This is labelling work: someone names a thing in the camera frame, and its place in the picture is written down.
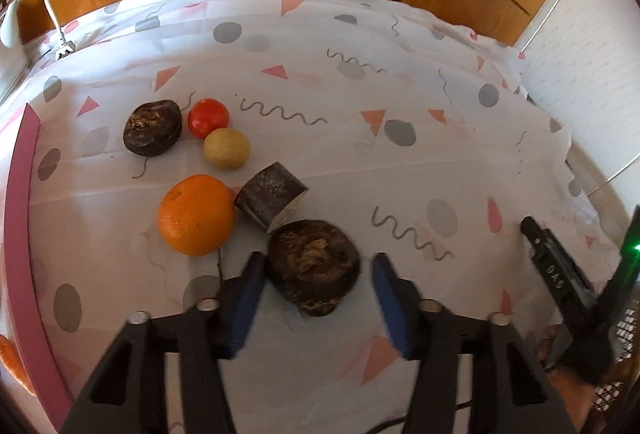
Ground cut dark wood block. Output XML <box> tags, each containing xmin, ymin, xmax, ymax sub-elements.
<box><xmin>234</xmin><ymin>162</ymin><xmax>309</xmax><ymax>235</ymax></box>

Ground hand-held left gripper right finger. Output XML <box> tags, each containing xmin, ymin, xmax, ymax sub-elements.
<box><xmin>371</xmin><ymin>252</ymin><xmax>578</xmax><ymax>434</ymax></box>

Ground red tomato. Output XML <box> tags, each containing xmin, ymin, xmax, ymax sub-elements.
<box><xmin>187</xmin><ymin>98</ymin><xmax>231</xmax><ymax>139</ymax></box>

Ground white perforated mesh panel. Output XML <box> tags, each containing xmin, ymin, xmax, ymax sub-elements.
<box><xmin>597</xmin><ymin>294</ymin><xmax>640</xmax><ymax>415</ymax></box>

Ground carrot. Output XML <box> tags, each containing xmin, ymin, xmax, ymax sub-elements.
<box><xmin>0</xmin><ymin>335</ymin><xmax>27</xmax><ymax>389</ymax></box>

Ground orange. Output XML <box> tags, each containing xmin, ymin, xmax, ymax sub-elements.
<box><xmin>157</xmin><ymin>174</ymin><xmax>236</xmax><ymax>257</ymax></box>

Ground white ceramic electric kettle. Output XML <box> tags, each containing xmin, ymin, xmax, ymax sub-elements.
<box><xmin>0</xmin><ymin>0</ymin><xmax>26</xmax><ymax>87</ymax></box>

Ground white kettle power cable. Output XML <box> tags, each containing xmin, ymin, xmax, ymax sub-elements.
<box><xmin>39</xmin><ymin>0</ymin><xmax>76</xmax><ymax>60</ymax></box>

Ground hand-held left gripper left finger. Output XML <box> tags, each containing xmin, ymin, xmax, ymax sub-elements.
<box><xmin>59</xmin><ymin>251</ymin><xmax>267</xmax><ymax>434</ymax></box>

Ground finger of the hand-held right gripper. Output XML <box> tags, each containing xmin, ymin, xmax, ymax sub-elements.
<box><xmin>520</xmin><ymin>215</ymin><xmax>601</xmax><ymax>332</ymax></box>

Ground person's right hand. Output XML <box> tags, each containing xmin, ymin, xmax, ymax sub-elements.
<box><xmin>537</xmin><ymin>324</ymin><xmax>601</xmax><ymax>434</ymax></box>

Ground yellow potato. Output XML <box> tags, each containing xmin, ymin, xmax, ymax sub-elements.
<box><xmin>203</xmin><ymin>127</ymin><xmax>251</xmax><ymax>171</ymax></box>

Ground pink-rimmed tray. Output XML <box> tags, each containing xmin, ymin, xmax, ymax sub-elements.
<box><xmin>0</xmin><ymin>103</ymin><xmax>73</xmax><ymax>415</ymax></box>

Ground patterned white tablecloth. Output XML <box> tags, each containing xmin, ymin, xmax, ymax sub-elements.
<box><xmin>0</xmin><ymin>0</ymin><xmax>631</xmax><ymax>434</ymax></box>

